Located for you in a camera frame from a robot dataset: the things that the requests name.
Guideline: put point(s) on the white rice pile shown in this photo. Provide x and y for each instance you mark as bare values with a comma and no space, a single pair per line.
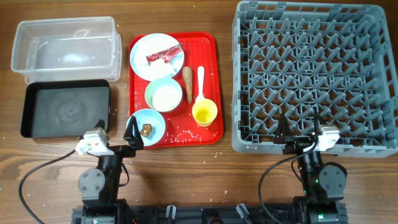
165,98

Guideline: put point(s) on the red snack wrapper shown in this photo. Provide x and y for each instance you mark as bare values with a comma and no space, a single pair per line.
166,55

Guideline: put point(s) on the red serving tray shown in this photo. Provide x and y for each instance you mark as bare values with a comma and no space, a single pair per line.
180,127

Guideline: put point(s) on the brown food scrap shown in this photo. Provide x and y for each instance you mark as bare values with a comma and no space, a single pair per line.
146,130

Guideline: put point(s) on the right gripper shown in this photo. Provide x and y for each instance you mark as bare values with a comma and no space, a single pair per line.
296,144

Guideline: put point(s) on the black plastic tray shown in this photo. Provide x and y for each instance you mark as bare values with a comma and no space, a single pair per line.
64,109

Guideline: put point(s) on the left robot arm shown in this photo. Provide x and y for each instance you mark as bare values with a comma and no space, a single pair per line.
99,186

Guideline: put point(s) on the white napkin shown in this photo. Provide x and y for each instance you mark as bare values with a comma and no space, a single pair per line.
161,68

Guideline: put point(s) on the large light blue plate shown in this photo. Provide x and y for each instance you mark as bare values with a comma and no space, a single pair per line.
150,44

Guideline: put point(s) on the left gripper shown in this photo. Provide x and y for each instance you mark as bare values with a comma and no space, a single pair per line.
135,142

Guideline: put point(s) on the clear plastic bin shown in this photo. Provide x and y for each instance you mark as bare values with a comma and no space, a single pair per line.
80,48

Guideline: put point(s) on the grey dishwasher rack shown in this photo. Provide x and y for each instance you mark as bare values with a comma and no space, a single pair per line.
299,58

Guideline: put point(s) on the brown carrot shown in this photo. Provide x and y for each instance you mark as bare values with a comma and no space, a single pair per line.
187,77

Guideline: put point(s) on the mint green bowl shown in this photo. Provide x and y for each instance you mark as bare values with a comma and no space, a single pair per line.
152,86

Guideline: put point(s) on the small light blue bowl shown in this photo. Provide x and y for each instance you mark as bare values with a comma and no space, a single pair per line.
149,116

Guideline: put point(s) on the yellow plastic cup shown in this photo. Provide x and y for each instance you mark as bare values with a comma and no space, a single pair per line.
204,112

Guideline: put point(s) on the white plastic spoon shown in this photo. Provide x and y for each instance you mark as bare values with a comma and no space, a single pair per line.
200,76

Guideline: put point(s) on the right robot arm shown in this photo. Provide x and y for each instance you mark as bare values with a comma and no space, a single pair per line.
323,183

